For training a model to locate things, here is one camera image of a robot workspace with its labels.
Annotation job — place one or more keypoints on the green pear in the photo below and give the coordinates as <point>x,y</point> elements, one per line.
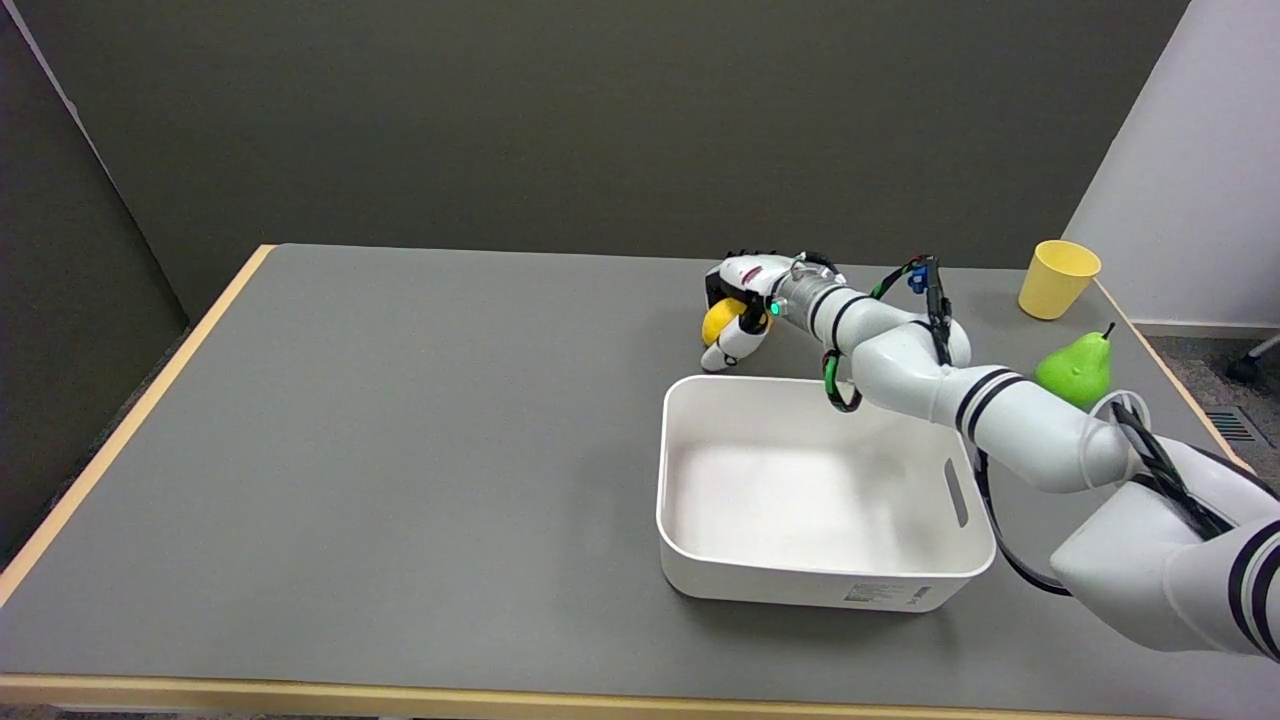
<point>1076,368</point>

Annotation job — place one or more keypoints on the yellow lemon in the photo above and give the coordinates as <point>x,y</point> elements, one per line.
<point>720,320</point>

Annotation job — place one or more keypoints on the yellow plastic cup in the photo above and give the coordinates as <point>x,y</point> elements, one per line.
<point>1056,280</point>

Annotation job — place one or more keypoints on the black chair base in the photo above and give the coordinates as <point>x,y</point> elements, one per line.
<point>1252,362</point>

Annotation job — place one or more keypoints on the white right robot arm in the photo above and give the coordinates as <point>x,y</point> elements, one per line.
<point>1040,440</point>

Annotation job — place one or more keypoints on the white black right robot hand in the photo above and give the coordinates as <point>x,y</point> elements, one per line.
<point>742,308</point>

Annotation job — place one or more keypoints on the white plastic bin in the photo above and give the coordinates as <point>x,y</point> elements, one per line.
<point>820,492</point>

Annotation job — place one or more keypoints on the floor vent grille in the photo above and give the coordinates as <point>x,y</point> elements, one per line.
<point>1236,426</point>

